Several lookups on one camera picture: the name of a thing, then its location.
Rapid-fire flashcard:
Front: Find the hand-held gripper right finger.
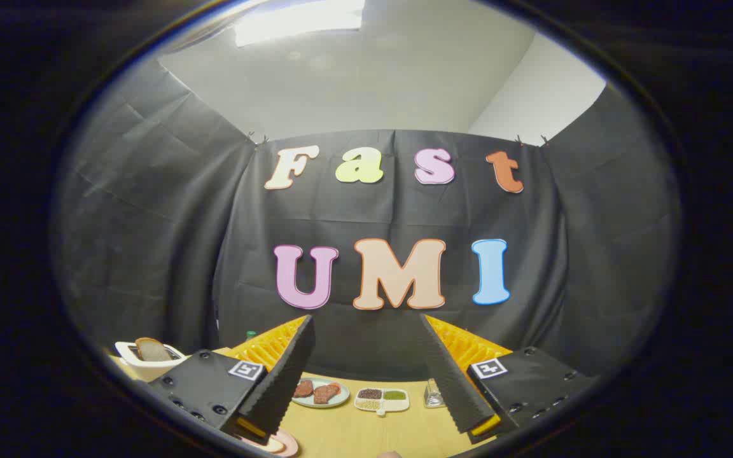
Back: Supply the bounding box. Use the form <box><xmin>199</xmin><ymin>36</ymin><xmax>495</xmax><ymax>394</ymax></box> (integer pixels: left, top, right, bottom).
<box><xmin>419</xmin><ymin>314</ymin><xmax>598</xmax><ymax>445</ymax></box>

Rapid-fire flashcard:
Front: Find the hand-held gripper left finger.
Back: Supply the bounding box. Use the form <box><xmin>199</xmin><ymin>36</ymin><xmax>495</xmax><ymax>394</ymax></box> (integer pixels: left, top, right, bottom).
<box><xmin>148</xmin><ymin>315</ymin><xmax>316</xmax><ymax>446</ymax></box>

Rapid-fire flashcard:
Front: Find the plain toast bread slice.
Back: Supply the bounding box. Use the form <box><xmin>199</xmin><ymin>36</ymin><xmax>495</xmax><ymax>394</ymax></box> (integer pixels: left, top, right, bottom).
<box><xmin>136</xmin><ymin>338</ymin><xmax>174</xmax><ymax>362</ymax></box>

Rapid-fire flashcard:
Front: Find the clear glass cup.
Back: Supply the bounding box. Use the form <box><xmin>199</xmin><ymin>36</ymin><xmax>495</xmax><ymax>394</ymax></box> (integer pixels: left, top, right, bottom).
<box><xmin>424</xmin><ymin>378</ymin><xmax>447</xmax><ymax>408</ymax></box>

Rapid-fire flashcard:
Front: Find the white divided seasoning dish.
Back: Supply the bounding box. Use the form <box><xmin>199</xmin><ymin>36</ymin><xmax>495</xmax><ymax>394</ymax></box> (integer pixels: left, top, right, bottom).
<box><xmin>354</xmin><ymin>387</ymin><xmax>410</xmax><ymax>417</ymax></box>

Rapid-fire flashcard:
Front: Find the pink plate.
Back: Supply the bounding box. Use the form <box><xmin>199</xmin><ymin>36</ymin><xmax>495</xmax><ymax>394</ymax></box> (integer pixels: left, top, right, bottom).
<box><xmin>239</xmin><ymin>427</ymin><xmax>299</xmax><ymax>457</ymax></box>

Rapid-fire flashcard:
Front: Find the pale green oval plate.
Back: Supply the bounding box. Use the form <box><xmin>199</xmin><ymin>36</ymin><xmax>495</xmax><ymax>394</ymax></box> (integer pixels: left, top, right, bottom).
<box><xmin>291</xmin><ymin>378</ymin><xmax>351</xmax><ymax>408</ymax></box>

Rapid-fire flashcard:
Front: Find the white toaster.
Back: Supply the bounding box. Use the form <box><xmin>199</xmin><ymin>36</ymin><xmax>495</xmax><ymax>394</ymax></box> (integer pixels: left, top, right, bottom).
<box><xmin>115</xmin><ymin>340</ymin><xmax>188</xmax><ymax>382</ymax></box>

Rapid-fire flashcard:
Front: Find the black backdrop cloth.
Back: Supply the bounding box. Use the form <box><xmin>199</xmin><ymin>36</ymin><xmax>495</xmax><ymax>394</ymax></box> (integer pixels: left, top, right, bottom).
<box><xmin>55</xmin><ymin>60</ymin><xmax>682</xmax><ymax>382</ymax></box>

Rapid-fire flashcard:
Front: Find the ceiling light panel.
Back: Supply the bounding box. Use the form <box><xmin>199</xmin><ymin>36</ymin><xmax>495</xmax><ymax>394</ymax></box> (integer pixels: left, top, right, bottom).
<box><xmin>233</xmin><ymin>0</ymin><xmax>367</xmax><ymax>46</ymax></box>

